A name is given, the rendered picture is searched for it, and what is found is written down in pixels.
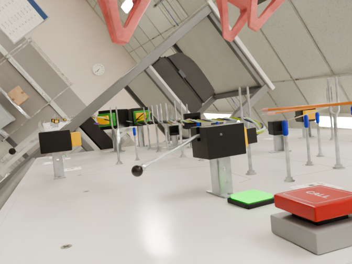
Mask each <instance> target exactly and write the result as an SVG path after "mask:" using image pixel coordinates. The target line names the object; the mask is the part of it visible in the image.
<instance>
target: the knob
mask: <svg viewBox="0 0 352 264"><path fill-rule="evenodd" d="M131 173H132V175H133V176H135V177H139V176H141V175H142V174H143V169H142V166H140V165H135V166H133V167H132V169H131Z"/></svg>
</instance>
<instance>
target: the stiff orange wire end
mask: <svg viewBox="0 0 352 264"><path fill-rule="evenodd" d="M340 105H352V101H350V102H338V103H326V104H314V105H302V106H290V107H278V108H263V109H261V110H258V111H262V112H268V111H278V110H286V109H299V108H312V107H326V106H340Z"/></svg>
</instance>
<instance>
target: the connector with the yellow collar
mask: <svg viewBox="0 0 352 264"><path fill-rule="evenodd" d="M246 131H247V140H248V144H253V143H256V142H257V132H256V127H246Z"/></svg>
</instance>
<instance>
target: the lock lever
mask: <svg viewBox="0 0 352 264"><path fill-rule="evenodd" d="M197 138H200V134H197V135H194V136H192V137H191V138H189V139H188V140H186V141H184V142H183V143H181V144H179V145H177V146H176V147H174V148H172V149H170V150H169V151H167V152H165V153H163V154H162V155H160V156H158V157H156V158H155V159H153V160H151V161H149V162H148V163H146V164H143V163H142V164H141V166H142V169H143V171H145V170H146V168H147V167H149V166H151V165H152V164H154V163H156V162H158V161H159V160H161V159H163V158H165V157H166V156H168V155H170V154H172V153H173V152H175V151H177V150H178V149H180V148H182V147H184V146H185V145H187V144H189V143H190V142H192V141H193V140H195V139H197Z"/></svg>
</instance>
